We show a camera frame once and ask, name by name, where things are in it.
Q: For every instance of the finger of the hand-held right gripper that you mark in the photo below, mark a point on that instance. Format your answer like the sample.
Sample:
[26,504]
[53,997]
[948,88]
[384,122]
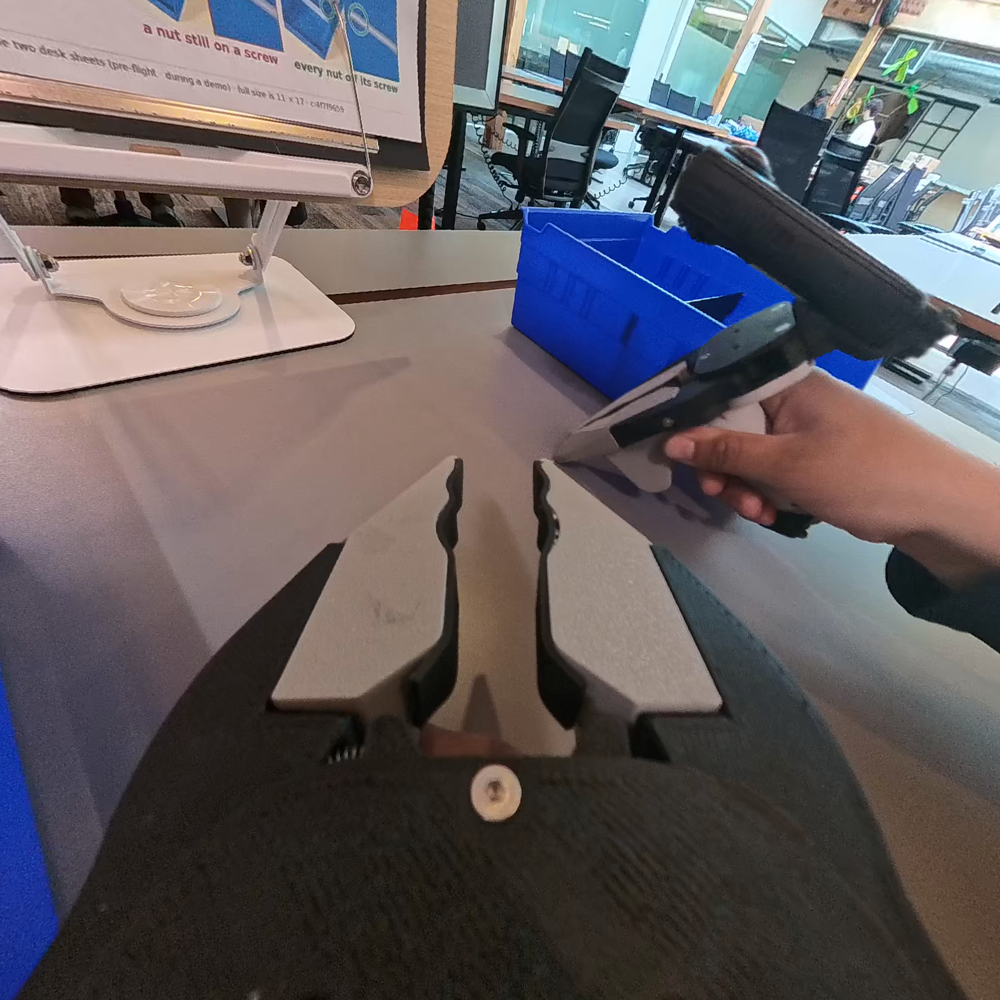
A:
[594,448]
[640,398]

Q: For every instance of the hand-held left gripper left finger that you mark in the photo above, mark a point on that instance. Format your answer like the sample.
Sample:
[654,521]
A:
[375,617]

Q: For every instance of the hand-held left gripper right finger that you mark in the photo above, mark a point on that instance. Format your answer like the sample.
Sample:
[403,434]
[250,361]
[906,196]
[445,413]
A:
[625,625]

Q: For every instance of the blue divided plastic bin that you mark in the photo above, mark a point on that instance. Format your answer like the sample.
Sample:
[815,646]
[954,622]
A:
[570,312]

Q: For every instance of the person's right forearm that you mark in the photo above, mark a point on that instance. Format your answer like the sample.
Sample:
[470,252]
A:
[961,508]

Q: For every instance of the brown-edged grey desk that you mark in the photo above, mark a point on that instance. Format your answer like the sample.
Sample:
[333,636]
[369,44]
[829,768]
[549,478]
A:
[406,258]

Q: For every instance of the person's right hand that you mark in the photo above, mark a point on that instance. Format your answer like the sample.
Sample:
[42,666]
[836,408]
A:
[828,461]

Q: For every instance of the black office chair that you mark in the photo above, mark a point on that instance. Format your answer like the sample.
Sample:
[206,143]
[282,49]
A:
[793,140]
[840,172]
[578,117]

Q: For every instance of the green hanging plant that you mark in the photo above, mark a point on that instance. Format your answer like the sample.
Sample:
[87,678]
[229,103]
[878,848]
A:
[902,66]

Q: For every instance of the orange traffic cone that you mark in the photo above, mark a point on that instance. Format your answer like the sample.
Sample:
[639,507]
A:
[408,219]

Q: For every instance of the white document stand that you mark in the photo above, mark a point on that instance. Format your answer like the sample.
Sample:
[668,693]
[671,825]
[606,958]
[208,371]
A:
[297,328]

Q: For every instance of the long wooden top table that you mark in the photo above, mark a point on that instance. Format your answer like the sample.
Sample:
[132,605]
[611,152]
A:
[531,98]

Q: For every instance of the wooden backing board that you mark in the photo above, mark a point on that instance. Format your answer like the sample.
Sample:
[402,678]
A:
[437,117]

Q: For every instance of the printed instruction sheet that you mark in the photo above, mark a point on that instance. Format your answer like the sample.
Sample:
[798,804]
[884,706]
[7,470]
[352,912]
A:
[390,117]

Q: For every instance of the silver-framed dark panel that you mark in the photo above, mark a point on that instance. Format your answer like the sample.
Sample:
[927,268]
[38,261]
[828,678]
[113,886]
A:
[476,47]

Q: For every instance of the wooden support post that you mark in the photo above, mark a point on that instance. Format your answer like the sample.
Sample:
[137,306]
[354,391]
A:
[515,31]

